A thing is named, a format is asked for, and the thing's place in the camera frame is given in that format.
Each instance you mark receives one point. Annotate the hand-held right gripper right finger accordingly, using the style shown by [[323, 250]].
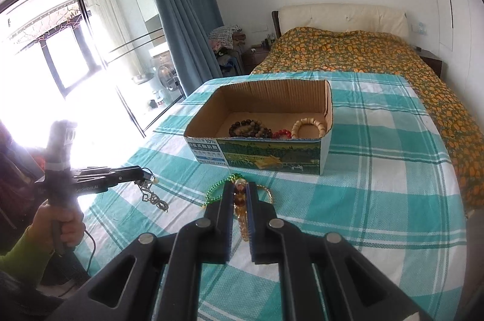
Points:
[[254, 215]]

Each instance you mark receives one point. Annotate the pile of clothes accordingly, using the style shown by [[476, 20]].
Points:
[[223, 33]]

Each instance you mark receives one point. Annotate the white wall socket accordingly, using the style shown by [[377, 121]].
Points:
[[421, 27]]

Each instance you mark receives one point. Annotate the dark wooden nightstand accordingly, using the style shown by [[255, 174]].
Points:
[[431, 60], [255, 58]]

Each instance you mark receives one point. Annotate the grey washing machine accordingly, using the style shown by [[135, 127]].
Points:
[[166, 77]]

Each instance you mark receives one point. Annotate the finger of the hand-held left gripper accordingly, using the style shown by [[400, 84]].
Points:
[[113, 169], [132, 179]]

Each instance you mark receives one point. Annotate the orange floral quilt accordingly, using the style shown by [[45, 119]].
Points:
[[359, 48]]

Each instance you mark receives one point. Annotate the person's left forearm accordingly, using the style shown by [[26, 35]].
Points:
[[26, 249]]

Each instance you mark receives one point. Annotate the printed cardboard box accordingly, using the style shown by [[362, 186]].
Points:
[[264, 154]]

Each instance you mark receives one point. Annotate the blue curtain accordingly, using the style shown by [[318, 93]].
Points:
[[177, 3]]

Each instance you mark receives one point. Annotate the glass sliding door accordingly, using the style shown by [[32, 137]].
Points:
[[94, 41]]

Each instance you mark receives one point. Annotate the person's left hand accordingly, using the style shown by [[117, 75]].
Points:
[[70, 230]]

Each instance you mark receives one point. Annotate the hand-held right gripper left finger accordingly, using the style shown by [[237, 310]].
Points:
[[227, 215]]

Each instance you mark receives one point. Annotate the teal plaid bedsheet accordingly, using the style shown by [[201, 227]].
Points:
[[378, 173]]

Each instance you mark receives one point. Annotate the cream padded headboard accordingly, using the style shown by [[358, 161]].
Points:
[[340, 14]]

